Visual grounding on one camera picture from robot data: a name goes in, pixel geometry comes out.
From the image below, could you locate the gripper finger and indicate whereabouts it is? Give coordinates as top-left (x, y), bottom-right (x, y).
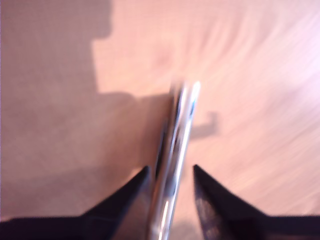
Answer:
top-left (82, 165), bottom-right (152, 240)
top-left (194, 164), bottom-right (270, 240)

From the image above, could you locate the metallic silver laser pointer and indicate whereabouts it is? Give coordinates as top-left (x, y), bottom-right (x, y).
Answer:
top-left (147, 79), bottom-right (202, 240)

